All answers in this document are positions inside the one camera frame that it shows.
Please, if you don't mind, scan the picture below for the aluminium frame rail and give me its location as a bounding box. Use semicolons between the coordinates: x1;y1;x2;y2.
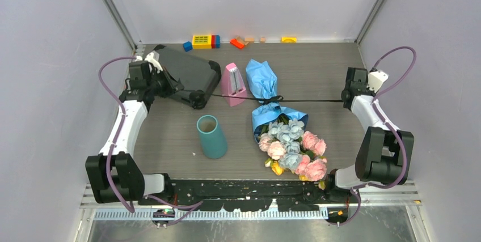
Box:
80;179;422;221

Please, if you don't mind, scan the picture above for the blue toy cube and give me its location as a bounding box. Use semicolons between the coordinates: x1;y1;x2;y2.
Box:
183;41;193;52

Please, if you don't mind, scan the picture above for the teal vase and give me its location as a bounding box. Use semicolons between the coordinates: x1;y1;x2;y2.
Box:
196;115;228;159

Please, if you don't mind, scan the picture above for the purple cable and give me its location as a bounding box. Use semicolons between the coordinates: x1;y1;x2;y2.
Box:
327;46;417;228
98;56;204;228

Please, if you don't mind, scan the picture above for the orange red toy block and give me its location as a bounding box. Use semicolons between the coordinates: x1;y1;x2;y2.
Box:
230;39;245;49

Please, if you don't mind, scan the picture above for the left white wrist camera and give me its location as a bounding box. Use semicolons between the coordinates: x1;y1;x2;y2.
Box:
144;51;163;73

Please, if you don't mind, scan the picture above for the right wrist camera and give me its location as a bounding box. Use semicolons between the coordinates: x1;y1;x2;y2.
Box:
367;70;389;93

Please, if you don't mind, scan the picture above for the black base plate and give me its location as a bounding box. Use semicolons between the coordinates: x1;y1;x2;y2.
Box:
155;179;358;212

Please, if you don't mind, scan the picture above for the pink metronome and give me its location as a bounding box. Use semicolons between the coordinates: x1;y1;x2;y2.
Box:
221;63;247;107

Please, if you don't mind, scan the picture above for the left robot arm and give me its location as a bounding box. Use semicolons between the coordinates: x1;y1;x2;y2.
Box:
85;57;183;211

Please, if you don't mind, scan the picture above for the yellow arch toy block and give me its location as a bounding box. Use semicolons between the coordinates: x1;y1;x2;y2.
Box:
281;36;297;43

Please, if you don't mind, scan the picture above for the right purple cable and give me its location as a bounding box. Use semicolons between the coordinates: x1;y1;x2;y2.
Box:
327;46;417;228

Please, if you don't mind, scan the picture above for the red blue toy block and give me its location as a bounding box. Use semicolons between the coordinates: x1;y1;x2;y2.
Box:
211;35;221;49

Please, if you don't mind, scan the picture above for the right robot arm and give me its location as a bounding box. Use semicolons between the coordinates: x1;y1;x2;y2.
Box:
323;67;414;203

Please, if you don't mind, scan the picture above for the black ribbon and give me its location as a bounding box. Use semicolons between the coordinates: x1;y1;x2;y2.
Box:
211;94;343;105

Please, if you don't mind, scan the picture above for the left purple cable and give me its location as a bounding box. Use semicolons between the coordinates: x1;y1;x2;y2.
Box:
98;56;204;228

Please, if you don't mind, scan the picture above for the grey black case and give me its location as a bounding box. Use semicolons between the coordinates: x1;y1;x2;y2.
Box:
153;44;222;109

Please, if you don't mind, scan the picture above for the blue flower bouquet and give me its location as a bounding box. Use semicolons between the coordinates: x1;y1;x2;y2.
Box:
246;60;327;189

